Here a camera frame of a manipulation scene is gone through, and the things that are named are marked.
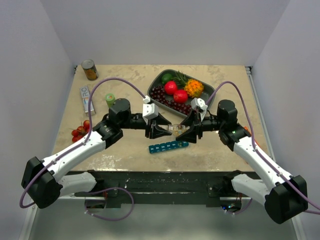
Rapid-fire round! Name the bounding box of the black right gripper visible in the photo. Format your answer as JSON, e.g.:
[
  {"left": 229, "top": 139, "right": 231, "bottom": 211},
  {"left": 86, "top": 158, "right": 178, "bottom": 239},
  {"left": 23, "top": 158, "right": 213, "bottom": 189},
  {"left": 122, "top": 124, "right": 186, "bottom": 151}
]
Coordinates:
[{"left": 175, "top": 107, "right": 225, "bottom": 144}]

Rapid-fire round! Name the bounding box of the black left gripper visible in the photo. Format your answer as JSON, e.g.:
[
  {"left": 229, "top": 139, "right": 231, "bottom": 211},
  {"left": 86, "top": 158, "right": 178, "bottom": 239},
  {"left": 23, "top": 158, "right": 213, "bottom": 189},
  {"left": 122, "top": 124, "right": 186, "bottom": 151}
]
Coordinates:
[{"left": 120, "top": 112, "right": 172, "bottom": 139}]

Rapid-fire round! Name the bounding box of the clear pill bottle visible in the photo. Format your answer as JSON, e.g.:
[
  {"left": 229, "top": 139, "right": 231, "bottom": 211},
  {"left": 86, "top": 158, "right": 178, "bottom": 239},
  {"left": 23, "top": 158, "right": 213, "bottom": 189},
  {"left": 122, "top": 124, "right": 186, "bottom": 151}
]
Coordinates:
[{"left": 167, "top": 124, "right": 190, "bottom": 137}]

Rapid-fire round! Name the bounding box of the teal weekly pill organizer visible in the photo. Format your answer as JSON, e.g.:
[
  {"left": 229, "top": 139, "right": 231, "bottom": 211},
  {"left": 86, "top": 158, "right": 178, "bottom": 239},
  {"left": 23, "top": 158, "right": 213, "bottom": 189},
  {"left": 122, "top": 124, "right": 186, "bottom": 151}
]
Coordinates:
[{"left": 148, "top": 140, "right": 189, "bottom": 154}]

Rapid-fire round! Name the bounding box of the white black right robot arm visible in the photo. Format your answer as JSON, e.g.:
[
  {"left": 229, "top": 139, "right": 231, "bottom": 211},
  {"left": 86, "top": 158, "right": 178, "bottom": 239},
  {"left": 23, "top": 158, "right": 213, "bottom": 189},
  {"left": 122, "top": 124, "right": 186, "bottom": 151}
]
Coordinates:
[{"left": 176, "top": 98, "right": 308, "bottom": 224}]

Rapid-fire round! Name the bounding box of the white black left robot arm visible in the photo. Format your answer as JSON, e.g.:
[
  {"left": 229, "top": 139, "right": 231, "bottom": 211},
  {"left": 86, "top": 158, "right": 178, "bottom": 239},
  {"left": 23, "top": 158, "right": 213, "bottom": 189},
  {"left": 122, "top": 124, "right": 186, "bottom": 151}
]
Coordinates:
[{"left": 21, "top": 98, "right": 171, "bottom": 209}]

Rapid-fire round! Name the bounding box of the red pomegranate right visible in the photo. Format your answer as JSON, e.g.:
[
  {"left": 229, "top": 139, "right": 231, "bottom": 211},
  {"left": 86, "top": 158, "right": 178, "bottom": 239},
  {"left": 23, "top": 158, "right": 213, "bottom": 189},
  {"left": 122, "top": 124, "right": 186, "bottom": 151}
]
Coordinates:
[{"left": 173, "top": 89, "right": 189, "bottom": 104}]

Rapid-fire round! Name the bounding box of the red pomegranate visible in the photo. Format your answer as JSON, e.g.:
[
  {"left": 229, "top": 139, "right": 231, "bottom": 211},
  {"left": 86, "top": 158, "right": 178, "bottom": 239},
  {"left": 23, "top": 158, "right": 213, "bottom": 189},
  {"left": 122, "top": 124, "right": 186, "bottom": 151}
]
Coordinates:
[
  {"left": 173, "top": 89, "right": 189, "bottom": 104},
  {"left": 164, "top": 80, "right": 178, "bottom": 96}
]

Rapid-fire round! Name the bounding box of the dark red grape bunch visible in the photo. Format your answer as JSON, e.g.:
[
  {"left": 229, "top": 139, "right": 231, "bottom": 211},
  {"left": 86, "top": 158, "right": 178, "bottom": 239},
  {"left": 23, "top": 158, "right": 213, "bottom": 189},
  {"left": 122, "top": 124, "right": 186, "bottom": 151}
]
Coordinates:
[{"left": 148, "top": 86, "right": 192, "bottom": 115}]

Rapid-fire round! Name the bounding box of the grey plastic fruit tray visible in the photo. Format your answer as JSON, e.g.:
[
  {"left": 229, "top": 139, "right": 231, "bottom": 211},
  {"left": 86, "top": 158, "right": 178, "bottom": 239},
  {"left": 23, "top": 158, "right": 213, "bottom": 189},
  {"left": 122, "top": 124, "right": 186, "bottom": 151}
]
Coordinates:
[{"left": 147, "top": 69, "right": 215, "bottom": 117}]

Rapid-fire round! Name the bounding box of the orange pineapple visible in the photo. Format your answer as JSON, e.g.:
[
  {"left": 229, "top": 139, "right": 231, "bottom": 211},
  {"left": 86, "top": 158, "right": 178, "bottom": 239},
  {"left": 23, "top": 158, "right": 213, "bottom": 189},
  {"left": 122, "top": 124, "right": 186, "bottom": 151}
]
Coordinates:
[{"left": 171, "top": 71, "right": 204, "bottom": 98}]

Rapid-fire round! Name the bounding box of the red pomegranate left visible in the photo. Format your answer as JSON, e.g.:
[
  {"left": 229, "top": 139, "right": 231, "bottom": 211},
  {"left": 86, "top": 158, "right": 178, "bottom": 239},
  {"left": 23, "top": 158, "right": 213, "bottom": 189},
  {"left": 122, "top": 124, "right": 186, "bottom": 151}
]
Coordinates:
[{"left": 164, "top": 80, "right": 178, "bottom": 96}]

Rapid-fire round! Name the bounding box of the green lime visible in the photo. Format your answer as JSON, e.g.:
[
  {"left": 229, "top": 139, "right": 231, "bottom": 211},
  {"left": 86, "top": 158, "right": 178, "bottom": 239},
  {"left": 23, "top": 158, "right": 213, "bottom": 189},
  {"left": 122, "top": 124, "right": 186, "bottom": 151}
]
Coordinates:
[{"left": 161, "top": 73, "right": 173, "bottom": 85}]

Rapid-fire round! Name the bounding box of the green cylindrical bottle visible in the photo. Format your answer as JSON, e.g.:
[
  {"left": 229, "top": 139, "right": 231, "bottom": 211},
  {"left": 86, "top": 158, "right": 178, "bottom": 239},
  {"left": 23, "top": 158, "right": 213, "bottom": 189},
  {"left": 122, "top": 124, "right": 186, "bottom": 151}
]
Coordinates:
[{"left": 105, "top": 93, "right": 116, "bottom": 108}]

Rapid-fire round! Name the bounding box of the red cherry cluster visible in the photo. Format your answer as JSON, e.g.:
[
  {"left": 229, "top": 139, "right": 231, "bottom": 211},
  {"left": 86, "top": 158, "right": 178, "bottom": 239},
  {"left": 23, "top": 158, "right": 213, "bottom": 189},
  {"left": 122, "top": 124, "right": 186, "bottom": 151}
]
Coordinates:
[{"left": 71, "top": 120, "right": 90, "bottom": 143}]

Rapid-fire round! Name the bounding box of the silver toothpaste box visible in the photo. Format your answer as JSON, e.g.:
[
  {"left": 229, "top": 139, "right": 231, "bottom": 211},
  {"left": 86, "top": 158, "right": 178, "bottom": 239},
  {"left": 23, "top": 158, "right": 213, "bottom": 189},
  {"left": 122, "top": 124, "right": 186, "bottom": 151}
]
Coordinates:
[{"left": 79, "top": 85, "right": 96, "bottom": 116}]

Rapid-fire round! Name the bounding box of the tin food can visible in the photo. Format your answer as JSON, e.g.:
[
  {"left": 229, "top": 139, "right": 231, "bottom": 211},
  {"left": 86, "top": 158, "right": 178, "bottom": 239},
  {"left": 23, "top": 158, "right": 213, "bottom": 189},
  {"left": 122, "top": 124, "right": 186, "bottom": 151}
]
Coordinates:
[{"left": 81, "top": 59, "right": 99, "bottom": 81}]

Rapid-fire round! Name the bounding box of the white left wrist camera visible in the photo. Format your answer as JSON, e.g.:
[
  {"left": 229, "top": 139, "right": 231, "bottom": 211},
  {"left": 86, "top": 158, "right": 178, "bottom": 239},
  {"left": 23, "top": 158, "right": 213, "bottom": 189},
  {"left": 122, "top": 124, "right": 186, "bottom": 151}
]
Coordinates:
[{"left": 142, "top": 95, "right": 159, "bottom": 123}]

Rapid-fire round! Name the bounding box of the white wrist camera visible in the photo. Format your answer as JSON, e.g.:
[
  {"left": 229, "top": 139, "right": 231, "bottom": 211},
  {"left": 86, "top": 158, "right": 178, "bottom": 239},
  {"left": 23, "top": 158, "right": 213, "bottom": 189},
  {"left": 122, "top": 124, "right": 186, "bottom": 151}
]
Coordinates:
[
  {"left": 191, "top": 97, "right": 208, "bottom": 120},
  {"left": 142, "top": 95, "right": 159, "bottom": 123}
]

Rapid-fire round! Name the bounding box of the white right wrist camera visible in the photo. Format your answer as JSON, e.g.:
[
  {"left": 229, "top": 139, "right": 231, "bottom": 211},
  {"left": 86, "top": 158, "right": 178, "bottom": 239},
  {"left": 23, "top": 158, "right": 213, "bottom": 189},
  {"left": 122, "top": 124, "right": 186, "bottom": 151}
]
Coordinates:
[{"left": 191, "top": 97, "right": 208, "bottom": 120}]

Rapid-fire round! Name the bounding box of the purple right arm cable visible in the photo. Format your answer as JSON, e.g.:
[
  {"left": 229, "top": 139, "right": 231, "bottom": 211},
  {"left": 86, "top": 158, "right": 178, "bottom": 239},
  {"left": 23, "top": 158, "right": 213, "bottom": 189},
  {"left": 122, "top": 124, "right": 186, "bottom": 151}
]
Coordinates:
[{"left": 205, "top": 81, "right": 320, "bottom": 215}]

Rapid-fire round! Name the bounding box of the black table front rail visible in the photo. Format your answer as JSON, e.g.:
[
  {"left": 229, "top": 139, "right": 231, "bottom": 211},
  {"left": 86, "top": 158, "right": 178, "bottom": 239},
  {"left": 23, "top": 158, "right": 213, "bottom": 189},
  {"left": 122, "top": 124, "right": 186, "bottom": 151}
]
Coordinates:
[{"left": 59, "top": 169, "right": 266, "bottom": 208}]

